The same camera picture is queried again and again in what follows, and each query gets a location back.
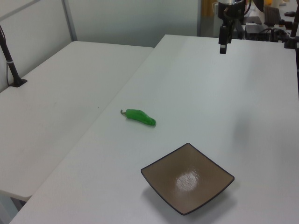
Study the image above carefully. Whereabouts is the grey partition post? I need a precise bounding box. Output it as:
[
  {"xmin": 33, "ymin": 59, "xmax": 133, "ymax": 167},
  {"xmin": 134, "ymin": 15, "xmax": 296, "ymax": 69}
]
[{"xmin": 62, "ymin": 0, "xmax": 78, "ymax": 42}]

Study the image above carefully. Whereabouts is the black camera pole with base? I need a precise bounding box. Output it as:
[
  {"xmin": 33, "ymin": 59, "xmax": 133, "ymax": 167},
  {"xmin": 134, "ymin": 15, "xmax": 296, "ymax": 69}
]
[{"xmin": 0, "ymin": 24, "xmax": 28, "ymax": 88}]

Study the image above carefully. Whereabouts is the grey ribbed block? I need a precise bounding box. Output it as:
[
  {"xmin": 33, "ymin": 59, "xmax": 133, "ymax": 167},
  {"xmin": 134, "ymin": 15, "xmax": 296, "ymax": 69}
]
[{"xmin": 263, "ymin": 6, "xmax": 280, "ymax": 25}]

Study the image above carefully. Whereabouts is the white side table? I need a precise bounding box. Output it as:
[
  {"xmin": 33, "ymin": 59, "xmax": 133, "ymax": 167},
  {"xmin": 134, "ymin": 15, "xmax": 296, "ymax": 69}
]
[{"xmin": 0, "ymin": 41, "xmax": 155, "ymax": 201}]

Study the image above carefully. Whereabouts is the green chili pepper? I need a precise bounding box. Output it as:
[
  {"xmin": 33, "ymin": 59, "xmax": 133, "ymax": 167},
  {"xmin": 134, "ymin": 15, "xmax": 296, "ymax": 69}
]
[{"xmin": 120, "ymin": 108, "xmax": 157, "ymax": 126}]

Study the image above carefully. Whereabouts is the square brown ceramic plate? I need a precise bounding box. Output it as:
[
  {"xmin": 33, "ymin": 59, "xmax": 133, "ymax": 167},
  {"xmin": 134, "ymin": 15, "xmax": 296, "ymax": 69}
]
[{"xmin": 140, "ymin": 142, "xmax": 235, "ymax": 216}]

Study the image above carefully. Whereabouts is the black electronics box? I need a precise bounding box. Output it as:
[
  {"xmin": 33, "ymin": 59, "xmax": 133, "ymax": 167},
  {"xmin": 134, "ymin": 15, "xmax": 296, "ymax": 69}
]
[{"xmin": 243, "ymin": 24, "xmax": 265, "ymax": 40}]

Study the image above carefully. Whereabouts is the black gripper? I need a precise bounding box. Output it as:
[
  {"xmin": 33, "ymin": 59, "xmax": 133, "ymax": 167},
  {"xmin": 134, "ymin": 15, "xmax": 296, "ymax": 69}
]
[{"xmin": 217, "ymin": 1, "xmax": 245, "ymax": 55}]

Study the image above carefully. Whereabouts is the yellow object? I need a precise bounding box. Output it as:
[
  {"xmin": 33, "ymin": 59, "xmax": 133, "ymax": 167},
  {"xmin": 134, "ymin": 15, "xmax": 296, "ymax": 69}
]
[{"xmin": 201, "ymin": 0, "xmax": 214, "ymax": 17}]

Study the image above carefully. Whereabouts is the black cable bundle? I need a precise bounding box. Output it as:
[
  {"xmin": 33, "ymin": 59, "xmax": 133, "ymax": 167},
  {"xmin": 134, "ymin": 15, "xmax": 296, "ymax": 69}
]
[{"xmin": 263, "ymin": 28, "xmax": 290, "ymax": 42}]

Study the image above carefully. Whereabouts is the black clamped mount pole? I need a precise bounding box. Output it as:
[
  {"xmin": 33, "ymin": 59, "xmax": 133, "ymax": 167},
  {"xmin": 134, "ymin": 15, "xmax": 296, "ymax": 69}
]
[{"xmin": 283, "ymin": 22, "xmax": 299, "ymax": 49}]

